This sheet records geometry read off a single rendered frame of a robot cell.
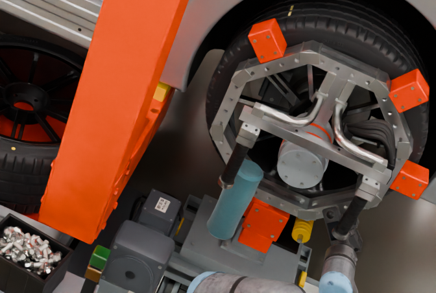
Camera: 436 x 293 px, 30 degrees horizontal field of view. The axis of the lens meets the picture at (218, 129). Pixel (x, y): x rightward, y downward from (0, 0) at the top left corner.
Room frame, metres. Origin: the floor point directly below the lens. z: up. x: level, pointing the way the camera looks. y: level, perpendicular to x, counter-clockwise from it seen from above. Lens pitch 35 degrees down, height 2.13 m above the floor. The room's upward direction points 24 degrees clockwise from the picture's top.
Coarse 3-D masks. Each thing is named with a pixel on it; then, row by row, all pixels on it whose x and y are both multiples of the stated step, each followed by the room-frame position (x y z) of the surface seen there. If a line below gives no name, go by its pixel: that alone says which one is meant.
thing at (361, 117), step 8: (296, 72) 2.16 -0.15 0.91; (304, 72) 2.16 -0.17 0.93; (320, 72) 2.16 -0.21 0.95; (296, 80) 2.16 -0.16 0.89; (304, 80) 2.16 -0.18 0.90; (320, 80) 2.16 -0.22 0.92; (296, 88) 2.16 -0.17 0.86; (304, 88) 2.13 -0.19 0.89; (360, 88) 2.16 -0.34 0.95; (352, 96) 2.16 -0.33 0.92; (360, 96) 2.16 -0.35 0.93; (368, 96) 2.16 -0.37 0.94; (280, 104) 2.16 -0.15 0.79; (288, 104) 2.16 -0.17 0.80; (352, 104) 2.16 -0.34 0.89; (368, 112) 2.16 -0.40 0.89; (344, 120) 2.16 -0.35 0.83; (352, 120) 2.16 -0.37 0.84; (360, 120) 2.16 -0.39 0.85
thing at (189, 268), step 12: (192, 204) 2.30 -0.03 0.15; (192, 216) 2.21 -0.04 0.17; (180, 228) 2.15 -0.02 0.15; (180, 240) 2.09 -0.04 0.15; (168, 264) 1.96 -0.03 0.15; (180, 264) 1.97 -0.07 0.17; (192, 264) 2.01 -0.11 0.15; (300, 264) 2.21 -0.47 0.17; (168, 276) 1.96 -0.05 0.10; (180, 276) 1.96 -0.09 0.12; (192, 276) 1.96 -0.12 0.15; (300, 276) 2.15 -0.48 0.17
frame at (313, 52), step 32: (256, 64) 1.95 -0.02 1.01; (288, 64) 1.94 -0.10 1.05; (320, 64) 1.94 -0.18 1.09; (352, 64) 1.98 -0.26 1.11; (224, 96) 1.94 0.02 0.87; (384, 96) 1.94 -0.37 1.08; (224, 128) 1.94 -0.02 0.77; (224, 160) 1.94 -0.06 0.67; (256, 192) 1.95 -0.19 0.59; (288, 192) 1.98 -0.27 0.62; (352, 192) 1.98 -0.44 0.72; (384, 192) 1.94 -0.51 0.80
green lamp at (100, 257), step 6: (96, 246) 1.42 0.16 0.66; (102, 246) 1.42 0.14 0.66; (96, 252) 1.40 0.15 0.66; (102, 252) 1.40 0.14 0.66; (108, 252) 1.41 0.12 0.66; (90, 258) 1.39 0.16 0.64; (96, 258) 1.39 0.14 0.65; (102, 258) 1.39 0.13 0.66; (108, 258) 1.41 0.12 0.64; (96, 264) 1.39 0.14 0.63; (102, 264) 1.39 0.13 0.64
